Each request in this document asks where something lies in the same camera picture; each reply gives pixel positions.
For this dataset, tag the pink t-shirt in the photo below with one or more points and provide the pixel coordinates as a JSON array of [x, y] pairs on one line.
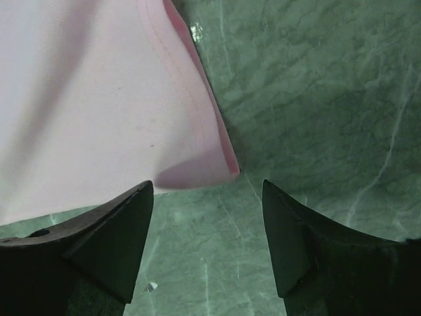
[[98, 96]]

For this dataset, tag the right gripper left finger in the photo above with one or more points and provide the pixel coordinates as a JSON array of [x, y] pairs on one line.
[[87, 265]]

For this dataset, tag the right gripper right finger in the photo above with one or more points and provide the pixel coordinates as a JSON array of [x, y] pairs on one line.
[[322, 267]]

